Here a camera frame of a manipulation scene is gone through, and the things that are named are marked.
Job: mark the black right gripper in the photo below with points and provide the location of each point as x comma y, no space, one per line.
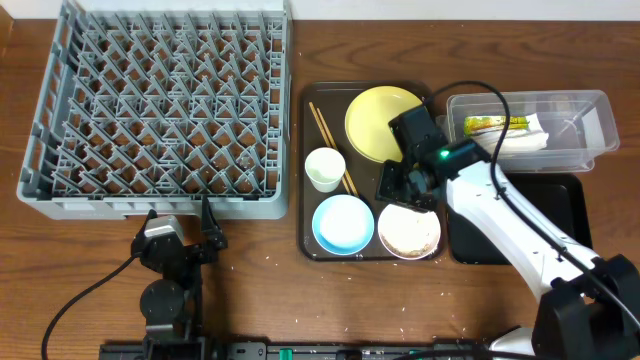
387,188

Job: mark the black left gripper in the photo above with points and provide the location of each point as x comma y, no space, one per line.
187,251

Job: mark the blue bowl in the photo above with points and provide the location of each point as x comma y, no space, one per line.
343,225

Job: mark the white cup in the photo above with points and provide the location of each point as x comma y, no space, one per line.
325,168

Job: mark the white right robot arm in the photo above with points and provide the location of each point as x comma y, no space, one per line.
588,306

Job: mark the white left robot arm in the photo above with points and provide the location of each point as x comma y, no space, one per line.
173,305

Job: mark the crumpled white wrapper waste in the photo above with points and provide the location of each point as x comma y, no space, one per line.
524,134

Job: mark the clear plastic waste bin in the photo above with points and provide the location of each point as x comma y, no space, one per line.
580,124

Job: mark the black waste tray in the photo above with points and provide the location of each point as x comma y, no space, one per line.
559,197

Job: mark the yellow plate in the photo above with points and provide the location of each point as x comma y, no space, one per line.
367,121

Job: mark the dark brown serving tray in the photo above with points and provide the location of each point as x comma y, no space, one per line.
333,100

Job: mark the right wooden chopstick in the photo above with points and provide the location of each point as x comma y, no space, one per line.
349,183

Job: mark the grey dish rack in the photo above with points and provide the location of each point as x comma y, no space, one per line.
162,107

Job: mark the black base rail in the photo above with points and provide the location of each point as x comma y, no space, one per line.
262,351

